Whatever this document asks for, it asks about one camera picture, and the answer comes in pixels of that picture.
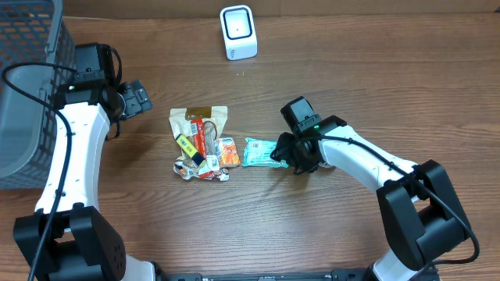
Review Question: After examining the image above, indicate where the beige brown snack pouch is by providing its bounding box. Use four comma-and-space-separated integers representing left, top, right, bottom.
169, 106, 228, 155

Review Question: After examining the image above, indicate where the grey plastic mesh basket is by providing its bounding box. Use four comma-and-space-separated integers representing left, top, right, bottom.
1, 0, 77, 190

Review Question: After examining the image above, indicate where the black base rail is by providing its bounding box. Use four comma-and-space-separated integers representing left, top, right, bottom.
159, 269, 364, 281

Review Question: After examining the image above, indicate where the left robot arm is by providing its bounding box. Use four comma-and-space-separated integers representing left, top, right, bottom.
13, 43, 163, 280

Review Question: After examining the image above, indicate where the silver red crinkled wrapper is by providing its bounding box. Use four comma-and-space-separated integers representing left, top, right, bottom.
173, 155, 230, 182

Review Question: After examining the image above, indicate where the teal orange tissue pack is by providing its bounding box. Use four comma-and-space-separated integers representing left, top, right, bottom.
243, 137, 288, 168

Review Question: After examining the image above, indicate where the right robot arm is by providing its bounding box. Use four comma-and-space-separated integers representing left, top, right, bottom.
270, 97, 473, 280

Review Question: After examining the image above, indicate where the yellow highlighter marker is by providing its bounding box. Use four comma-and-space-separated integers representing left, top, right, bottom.
176, 134, 206, 167

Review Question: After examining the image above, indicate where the white barcode scanner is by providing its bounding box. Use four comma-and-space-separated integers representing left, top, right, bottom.
220, 5, 258, 61

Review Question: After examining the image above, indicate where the red snack stick packet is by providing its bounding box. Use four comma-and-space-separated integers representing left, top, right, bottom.
191, 119, 206, 158

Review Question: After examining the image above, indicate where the small orange snack packet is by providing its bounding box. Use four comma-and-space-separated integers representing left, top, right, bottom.
216, 137, 241, 168

